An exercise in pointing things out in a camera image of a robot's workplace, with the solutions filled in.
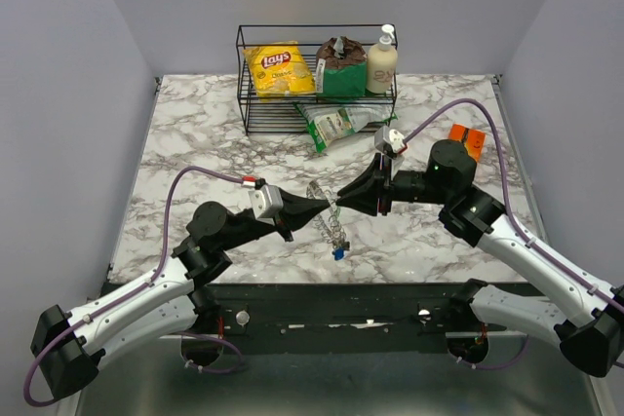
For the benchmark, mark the blue key tag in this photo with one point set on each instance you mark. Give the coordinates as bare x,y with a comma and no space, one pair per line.
338,254

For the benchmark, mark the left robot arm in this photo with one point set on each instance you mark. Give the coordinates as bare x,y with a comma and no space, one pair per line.
70,347

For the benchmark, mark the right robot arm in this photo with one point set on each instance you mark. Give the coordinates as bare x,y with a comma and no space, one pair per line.
583,316

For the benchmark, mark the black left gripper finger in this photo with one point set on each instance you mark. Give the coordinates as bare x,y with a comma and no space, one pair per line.
295,217
291,201

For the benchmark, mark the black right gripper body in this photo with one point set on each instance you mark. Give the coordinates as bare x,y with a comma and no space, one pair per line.
404,186

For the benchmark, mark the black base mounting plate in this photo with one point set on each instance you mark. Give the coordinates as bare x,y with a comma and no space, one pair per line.
267,319

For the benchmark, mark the green white snack bag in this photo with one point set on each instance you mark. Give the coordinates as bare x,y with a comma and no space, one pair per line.
327,123

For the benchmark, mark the yellow Lays chips bag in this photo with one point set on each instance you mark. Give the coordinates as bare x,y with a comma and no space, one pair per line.
279,70

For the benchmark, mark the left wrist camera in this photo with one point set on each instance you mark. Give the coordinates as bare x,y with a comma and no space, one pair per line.
266,203

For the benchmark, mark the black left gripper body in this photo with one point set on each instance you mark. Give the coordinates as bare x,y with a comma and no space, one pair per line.
257,230

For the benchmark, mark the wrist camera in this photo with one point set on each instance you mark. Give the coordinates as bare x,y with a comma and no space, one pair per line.
266,203
389,142

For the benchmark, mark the cream lotion pump bottle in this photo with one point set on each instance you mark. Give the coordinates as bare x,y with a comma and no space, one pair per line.
382,61

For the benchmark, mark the silver keyring disc with rings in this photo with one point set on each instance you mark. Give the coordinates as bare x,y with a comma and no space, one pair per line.
327,223

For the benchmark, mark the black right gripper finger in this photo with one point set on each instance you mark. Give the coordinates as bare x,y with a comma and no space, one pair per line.
360,181
363,203

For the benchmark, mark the orange razor box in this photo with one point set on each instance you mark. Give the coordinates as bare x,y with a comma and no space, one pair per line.
473,140

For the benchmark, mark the green brown paper bag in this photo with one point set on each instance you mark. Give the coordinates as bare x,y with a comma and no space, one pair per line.
341,69

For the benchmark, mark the black wire rack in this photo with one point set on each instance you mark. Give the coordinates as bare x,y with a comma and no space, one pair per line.
279,113

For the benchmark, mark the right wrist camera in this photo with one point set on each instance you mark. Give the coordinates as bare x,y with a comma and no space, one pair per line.
389,142

